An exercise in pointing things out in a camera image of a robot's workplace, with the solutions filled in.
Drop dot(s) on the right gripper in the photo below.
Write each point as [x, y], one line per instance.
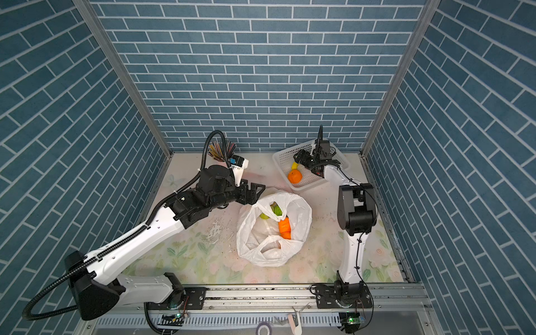
[303, 154]

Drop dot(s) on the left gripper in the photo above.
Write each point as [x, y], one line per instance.
[252, 198]

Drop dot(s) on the round orange toy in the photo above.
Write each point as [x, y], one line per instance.
[294, 176]

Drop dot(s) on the white plastic bag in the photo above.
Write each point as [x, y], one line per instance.
[259, 241]

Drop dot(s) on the orange persimmon toy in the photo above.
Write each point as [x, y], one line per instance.
[285, 229]

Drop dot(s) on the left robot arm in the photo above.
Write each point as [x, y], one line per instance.
[100, 285]

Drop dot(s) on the white plastic basket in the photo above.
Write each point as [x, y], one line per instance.
[284, 161]

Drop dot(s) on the coloured pencils bunch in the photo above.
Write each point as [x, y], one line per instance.
[218, 153]

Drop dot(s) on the pink white clip tool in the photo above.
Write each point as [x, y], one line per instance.
[295, 323]

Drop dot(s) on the purple tape roll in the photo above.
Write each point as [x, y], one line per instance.
[263, 328]

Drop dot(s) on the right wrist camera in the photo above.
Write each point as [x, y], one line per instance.
[319, 138]

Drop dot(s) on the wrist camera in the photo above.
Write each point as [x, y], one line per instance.
[319, 138]
[238, 165]

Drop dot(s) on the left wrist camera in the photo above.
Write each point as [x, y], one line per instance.
[238, 165]

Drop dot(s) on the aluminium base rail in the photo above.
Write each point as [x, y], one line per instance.
[375, 308]

